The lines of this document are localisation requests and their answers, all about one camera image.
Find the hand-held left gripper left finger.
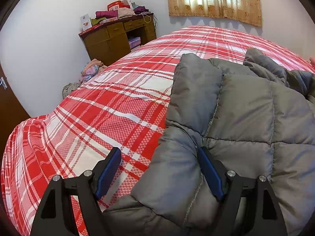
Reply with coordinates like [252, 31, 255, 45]
[30, 147, 123, 236]

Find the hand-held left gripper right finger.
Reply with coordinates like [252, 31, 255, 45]
[197, 147, 288, 236]

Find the grey puffer jacket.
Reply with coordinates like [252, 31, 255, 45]
[102, 48, 315, 236]

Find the pile of colourful clothes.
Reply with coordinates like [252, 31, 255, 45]
[79, 59, 108, 83]

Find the bed with red plaid sheet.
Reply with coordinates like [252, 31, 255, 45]
[0, 25, 315, 236]

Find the grey patterned bundle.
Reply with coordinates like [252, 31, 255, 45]
[62, 82, 82, 99]

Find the brown wooden door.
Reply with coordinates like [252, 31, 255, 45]
[0, 66, 31, 153]

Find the brown wooden desk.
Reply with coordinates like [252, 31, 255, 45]
[78, 13, 158, 65]

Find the white printed card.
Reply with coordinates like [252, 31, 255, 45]
[79, 15, 93, 31]

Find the green folded cloth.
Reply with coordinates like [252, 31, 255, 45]
[91, 17, 108, 26]

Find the flat pink box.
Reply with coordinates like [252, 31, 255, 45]
[100, 17, 119, 25]

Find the maroon folded cloth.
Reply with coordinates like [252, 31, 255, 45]
[95, 10, 119, 19]

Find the red cardboard box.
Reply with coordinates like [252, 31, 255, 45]
[107, 0, 131, 12]

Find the beige patterned curtain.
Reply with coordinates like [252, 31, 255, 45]
[165, 0, 262, 27]

